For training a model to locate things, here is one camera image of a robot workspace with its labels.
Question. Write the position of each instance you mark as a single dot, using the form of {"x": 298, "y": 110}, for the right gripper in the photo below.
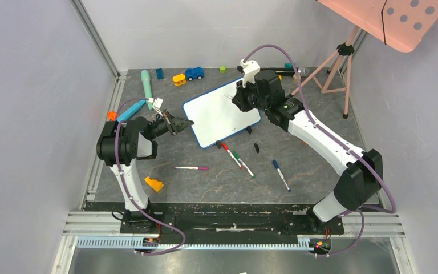
{"x": 241, "y": 101}

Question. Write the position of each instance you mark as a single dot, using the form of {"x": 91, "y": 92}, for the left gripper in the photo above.
{"x": 171, "y": 120}

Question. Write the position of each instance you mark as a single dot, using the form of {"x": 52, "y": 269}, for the blue framed whiteboard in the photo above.
{"x": 215, "y": 117}

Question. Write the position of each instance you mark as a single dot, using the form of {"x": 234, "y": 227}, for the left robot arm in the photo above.
{"x": 120, "y": 146}

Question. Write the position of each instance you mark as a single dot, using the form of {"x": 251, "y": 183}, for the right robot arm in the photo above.
{"x": 359, "y": 172}

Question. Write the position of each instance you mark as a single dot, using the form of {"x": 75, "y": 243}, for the pink whiteboard marker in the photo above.
{"x": 201, "y": 168}

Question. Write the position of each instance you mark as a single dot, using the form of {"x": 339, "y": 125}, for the red whiteboard marker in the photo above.
{"x": 226, "y": 148}

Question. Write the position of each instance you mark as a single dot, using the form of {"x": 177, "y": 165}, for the green whiteboard marker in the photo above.
{"x": 243, "y": 164}

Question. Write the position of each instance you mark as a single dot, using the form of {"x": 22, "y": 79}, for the blue whiteboard marker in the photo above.
{"x": 277, "y": 167}

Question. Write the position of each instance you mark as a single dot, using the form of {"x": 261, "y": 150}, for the yellow oval toy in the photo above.
{"x": 179, "y": 79}

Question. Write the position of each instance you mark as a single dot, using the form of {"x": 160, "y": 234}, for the blue toy car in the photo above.
{"x": 194, "y": 73}

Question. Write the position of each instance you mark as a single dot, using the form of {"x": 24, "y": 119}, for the dark blue block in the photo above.
{"x": 160, "y": 73}

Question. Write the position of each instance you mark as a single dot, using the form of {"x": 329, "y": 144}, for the light blue toy tube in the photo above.
{"x": 131, "y": 111}

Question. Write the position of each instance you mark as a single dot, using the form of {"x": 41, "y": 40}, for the mint green toy tube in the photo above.
{"x": 146, "y": 81}

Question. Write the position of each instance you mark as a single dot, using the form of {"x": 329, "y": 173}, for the yellow wedge block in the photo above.
{"x": 156, "y": 185}

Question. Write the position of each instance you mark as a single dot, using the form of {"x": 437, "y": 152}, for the black cylinder flashlight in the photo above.
{"x": 302, "y": 71}

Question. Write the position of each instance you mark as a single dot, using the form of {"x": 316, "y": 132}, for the orange toy piece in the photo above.
{"x": 112, "y": 115}

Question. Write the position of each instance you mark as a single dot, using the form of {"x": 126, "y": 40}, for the pink tripod stand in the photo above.
{"x": 343, "y": 54}

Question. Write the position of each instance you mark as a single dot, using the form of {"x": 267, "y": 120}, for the pink perforated panel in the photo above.
{"x": 400, "y": 24}

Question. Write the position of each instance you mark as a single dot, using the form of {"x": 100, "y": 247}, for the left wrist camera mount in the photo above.
{"x": 156, "y": 104}

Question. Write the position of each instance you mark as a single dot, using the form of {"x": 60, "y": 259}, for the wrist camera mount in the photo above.
{"x": 156, "y": 104}
{"x": 249, "y": 69}

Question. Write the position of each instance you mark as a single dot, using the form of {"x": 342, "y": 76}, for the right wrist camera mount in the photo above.
{"x": 249, "y": 69}

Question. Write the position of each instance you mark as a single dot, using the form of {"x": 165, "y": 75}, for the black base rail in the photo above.
{"x": 222, "y": 223}

